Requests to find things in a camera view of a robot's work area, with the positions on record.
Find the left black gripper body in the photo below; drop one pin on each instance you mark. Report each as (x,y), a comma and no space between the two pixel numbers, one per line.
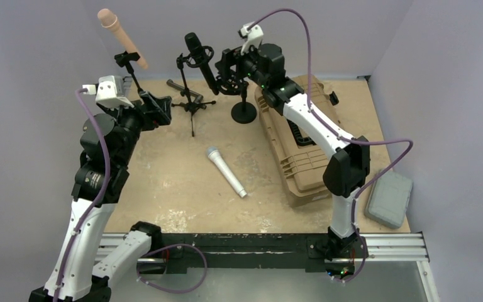
(132,120)

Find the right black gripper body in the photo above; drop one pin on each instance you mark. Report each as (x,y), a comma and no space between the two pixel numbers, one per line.
(245,64)

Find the black microphone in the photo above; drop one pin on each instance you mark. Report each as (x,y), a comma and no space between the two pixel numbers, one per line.
(201,56)

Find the white microphone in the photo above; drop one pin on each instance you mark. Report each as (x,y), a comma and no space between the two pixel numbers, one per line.
(216,158)

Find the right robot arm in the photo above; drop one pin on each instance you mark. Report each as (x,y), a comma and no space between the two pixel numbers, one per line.
(293,102)

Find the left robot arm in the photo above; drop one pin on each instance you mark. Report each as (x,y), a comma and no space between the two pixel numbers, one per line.
(108,141)

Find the black tripod microphone stand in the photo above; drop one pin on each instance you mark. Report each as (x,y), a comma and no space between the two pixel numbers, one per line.
(190,106)

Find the black clip microphone stand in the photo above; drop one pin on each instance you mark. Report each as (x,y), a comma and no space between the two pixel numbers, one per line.
(125,60)

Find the beige microphone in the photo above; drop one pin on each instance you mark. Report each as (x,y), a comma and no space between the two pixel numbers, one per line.
(111,22)

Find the grey metal tube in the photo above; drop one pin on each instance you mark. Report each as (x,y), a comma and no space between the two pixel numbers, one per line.
(198,98)

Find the tan hard plastic case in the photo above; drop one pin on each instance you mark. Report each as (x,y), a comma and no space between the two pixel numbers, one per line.
(308,172)

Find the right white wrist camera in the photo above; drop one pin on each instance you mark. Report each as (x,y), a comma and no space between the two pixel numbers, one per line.
(252,35)

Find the black round base shock-mount stand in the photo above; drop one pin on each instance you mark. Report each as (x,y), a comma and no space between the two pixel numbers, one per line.
(232,83)

